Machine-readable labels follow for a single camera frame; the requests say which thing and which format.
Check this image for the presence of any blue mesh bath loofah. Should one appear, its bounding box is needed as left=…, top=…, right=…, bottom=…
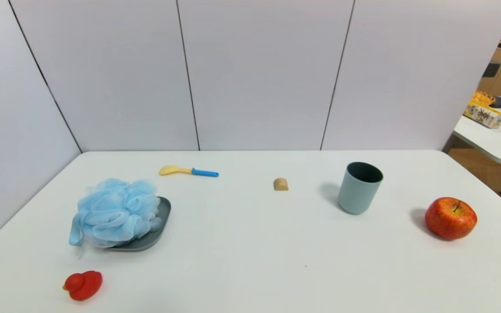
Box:
left=69, top=178, right=163, bottom=249

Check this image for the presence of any grey plastic dish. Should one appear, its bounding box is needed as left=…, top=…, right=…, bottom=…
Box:
left=107, top=196, right=172, bottom=252

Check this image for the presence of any grey-blue plastic cup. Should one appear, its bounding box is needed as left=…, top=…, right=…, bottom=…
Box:
left=338, top=162, right=384, bottom=215

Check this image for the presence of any red apple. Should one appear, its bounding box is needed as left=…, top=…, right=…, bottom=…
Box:
left=424, top=197, right=478, bottom=241

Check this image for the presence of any red rubber duck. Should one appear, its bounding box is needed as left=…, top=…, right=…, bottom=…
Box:
left=63, top=270, right=103, bottom=301

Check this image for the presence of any printed cardboard box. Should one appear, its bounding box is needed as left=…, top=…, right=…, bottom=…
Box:
left=464, top=101, right=501, bottom=129

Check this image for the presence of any yellow spoon blue handle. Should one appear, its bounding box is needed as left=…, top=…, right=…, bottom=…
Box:
left=159, top=165, right=219, bottom=178

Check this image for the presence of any orange wire basket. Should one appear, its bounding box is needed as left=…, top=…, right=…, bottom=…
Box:
left=472, top=90, right=496, bottom=106

